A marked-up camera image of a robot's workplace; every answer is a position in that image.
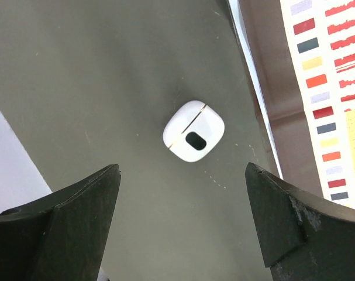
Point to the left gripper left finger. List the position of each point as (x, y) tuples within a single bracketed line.
[(61, 236)]

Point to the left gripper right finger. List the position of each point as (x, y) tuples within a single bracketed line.
[(301, 236)]

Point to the white charging case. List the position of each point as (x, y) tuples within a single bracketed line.
[(193, 131)]

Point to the colourful patchwork placemat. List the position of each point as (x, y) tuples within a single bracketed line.
[(304, 54)]

